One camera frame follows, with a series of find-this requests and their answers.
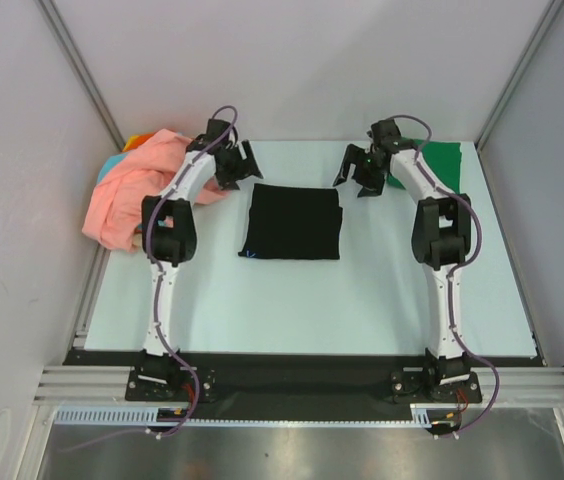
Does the aluminium front rail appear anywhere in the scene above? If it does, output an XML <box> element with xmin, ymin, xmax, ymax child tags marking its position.
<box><xmin>34</xmin><ymin>366</ymin><xmax>564</xmax><ymax>408</ymax></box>

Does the black t-shirt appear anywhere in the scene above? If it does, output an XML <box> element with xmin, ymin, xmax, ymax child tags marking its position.
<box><xmin>238</xmin><ymin>184</ymin><xmax>343</xmax><ymax>260</ymax></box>

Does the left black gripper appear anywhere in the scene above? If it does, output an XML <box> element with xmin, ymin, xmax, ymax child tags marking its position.
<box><xmin>216</xmin><ymin>140</ymin><xmax>262</xmax><ymax>191</ymax></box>

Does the pink t-shirt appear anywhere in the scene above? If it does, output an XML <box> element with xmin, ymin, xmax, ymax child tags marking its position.
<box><xmin>81</xmin><ymin>128</ymin><xmax>228</xmax><ymax>252</ymax></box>

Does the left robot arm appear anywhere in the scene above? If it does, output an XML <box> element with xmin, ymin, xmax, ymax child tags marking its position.
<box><xmin>135</xmin><ymin>118</ymin><xmax>263</xmax><ymax>400</ymax></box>

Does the light blue t-shirt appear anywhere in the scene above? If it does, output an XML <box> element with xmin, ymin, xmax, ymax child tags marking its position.
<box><xmin>96</xmin><ymin>152</ymin><xmax>128</xmax><ymax>184</ymax></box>

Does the right aluminium frame post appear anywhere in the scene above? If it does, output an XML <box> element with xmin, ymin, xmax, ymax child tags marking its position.
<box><xmin>474</xmin><ymin>0</ymin><xmax>564</xmax><ymax>152</ymax></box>

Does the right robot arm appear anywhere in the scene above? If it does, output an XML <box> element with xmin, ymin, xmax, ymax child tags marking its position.
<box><xmin>333</xmin><ymin>115</ymin><xmax>480</xmax><ymax>401</ymax></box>

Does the left aluminium frame post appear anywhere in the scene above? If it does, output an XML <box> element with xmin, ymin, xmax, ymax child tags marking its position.
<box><xmin>33</xmin><ymin>0</ymin><xmax>125</xmax><ymax>150</ymax></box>

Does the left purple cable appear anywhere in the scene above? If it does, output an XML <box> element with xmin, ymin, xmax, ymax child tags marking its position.
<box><xmin>144</xmin><ymin>104</ymin><xmax>241</xmax><ymax>441</ymax></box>

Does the folded green t-shirt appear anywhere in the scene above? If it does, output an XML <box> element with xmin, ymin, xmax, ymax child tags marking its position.
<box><xmin>386</xmin><ymin>139</ymin><xmax>462</xmax><ymax>194</ymax></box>

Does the grey slotted cable duct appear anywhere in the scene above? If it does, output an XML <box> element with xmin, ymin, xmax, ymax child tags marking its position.
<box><xmin>55</xmin><ymin>405</ymin><xmax>457</xmax><ymax>428</ymax></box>

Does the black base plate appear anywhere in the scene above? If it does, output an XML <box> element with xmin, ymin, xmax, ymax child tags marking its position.
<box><xmin>63</xmin><ymin>349</ymin><xmax>543</xmax><ymax>420</ymax></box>

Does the aluminium frame post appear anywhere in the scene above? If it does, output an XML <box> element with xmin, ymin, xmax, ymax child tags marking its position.
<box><xmin>474</xmin><ymin>0</ymin><xmax>564</xmax><ymax>152</ymax></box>
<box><xmin>33</xmin><ymin>0</ymin><xmax>125</xmax><ymax>150</ymax></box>

